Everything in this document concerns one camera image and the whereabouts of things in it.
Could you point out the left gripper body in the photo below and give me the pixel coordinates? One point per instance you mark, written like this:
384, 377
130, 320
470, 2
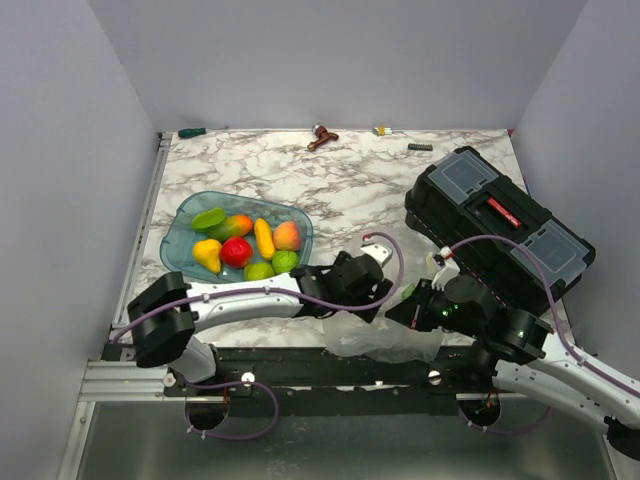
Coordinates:
376, 297

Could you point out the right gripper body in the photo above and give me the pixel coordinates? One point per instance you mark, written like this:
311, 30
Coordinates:
434, 308

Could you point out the clear plastic bag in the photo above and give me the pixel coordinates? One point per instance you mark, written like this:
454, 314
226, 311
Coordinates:
384, 340

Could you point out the green fake apple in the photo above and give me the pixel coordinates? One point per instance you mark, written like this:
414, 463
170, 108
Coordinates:
284, 261

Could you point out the orange fake peach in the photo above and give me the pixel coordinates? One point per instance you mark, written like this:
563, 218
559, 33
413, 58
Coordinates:
287, 237

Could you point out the yellow fake banana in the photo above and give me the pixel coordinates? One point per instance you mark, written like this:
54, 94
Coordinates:
264, 238

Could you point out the red fake apple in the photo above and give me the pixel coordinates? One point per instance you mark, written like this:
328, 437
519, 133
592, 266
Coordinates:
236, 252

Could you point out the yellow fake lemon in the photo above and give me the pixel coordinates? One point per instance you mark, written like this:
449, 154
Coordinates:
207, 254

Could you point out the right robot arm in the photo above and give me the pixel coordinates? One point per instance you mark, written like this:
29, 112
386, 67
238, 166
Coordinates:
519, 352

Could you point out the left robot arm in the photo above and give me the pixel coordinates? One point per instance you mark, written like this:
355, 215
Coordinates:
166, 317

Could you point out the fake mango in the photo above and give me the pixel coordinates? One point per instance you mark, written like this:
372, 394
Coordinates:
236, 225

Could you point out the green fake fruit slice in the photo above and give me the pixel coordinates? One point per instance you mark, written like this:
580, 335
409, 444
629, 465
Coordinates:
208, 219

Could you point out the black tool box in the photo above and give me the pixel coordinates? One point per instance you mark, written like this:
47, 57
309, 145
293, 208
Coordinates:
520, 249

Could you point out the small black chip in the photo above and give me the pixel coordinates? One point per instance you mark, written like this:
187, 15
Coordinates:
420, 147

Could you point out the yellow white small item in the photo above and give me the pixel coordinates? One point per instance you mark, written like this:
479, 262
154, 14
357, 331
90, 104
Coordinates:
382, 130

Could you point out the brown tap fitting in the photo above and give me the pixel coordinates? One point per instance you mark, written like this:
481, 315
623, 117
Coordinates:
323, 136

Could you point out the blue transparent tray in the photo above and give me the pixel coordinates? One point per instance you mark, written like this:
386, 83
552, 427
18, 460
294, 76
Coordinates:
176, 246

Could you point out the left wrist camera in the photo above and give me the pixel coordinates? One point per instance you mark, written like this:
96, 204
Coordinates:
380, 253

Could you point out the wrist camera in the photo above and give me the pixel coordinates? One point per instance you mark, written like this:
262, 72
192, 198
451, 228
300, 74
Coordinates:
380, 253
441, 267

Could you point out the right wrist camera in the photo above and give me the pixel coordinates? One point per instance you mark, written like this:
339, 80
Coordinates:
441, 267

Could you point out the green handle screwdriver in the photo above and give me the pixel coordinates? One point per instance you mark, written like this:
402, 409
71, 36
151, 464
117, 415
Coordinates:
189, 133

